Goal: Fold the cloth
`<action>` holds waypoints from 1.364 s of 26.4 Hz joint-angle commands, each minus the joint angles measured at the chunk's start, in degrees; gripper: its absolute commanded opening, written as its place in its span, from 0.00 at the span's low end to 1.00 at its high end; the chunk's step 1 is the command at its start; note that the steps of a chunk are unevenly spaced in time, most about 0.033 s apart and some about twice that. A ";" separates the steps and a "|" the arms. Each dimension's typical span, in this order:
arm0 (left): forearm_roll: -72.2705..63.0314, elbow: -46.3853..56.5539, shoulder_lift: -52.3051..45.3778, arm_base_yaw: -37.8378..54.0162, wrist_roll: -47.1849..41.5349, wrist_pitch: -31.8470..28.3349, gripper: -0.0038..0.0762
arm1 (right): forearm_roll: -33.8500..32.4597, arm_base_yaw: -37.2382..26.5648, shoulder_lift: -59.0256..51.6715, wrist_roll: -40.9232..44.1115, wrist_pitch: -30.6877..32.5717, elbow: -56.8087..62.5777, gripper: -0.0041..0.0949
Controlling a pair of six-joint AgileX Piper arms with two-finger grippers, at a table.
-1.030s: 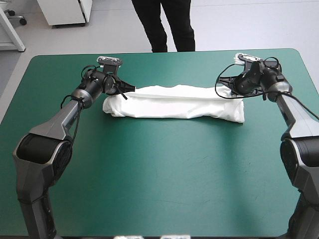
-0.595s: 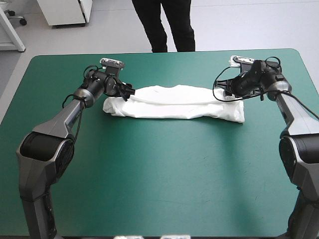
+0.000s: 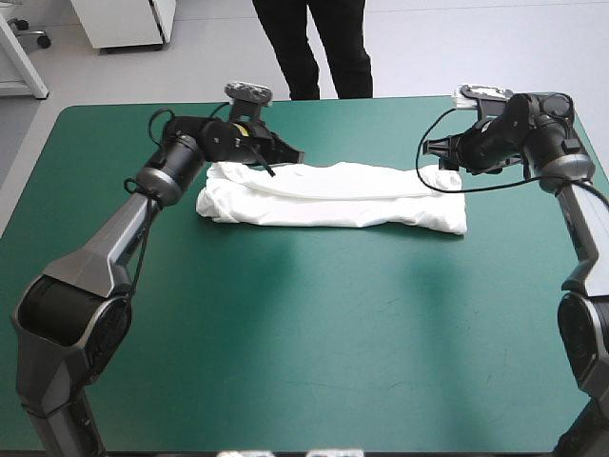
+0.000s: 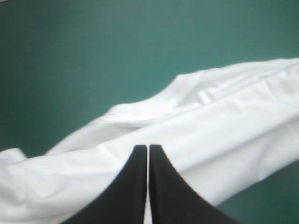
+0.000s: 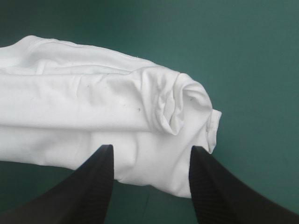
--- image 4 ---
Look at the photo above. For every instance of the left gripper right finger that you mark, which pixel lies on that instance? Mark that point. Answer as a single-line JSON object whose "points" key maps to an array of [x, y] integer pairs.
{"points": [[170, 193]]}

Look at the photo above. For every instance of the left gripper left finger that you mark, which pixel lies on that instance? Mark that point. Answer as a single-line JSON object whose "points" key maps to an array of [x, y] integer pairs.
{"points": [[126, 191]]}

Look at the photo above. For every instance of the white T-shirt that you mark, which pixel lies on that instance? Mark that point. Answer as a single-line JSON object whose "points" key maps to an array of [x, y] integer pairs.
{"points": [[210, 130]]}

